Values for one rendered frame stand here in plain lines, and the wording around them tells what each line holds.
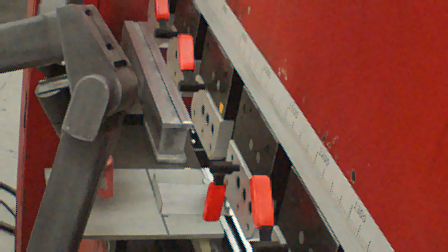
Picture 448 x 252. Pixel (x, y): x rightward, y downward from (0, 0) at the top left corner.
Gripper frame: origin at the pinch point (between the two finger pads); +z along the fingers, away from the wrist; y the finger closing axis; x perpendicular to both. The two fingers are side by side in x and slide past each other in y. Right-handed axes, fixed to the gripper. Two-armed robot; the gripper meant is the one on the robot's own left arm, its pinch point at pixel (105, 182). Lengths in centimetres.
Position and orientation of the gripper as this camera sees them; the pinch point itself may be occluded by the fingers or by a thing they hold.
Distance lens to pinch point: 127.2
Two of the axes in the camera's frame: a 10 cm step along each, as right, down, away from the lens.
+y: -2.2, -5.3, 8.2
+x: -9.2, 3.8, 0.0
